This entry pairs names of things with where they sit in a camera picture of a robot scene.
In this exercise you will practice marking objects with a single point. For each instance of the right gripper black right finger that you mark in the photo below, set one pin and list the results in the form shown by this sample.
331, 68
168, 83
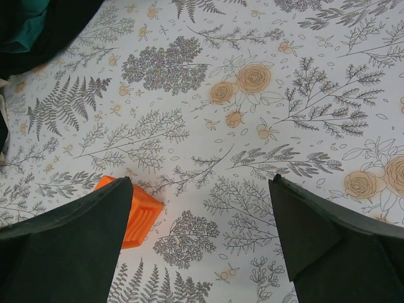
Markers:
334, 254

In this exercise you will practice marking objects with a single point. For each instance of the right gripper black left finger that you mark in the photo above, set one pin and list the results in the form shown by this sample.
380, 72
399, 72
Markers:
68, 254

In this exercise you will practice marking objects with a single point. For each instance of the teal cloth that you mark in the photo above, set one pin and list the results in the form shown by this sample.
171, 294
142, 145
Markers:
22, 37

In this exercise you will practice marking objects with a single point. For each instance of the black cloth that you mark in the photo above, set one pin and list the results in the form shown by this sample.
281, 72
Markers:
64, 21

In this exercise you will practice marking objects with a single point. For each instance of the orange plastic block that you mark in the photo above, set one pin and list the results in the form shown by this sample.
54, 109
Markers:
128, 220

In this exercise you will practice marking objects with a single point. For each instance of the floral patterned tablecloth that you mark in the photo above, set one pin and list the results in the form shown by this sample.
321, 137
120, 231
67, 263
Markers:
200, 103

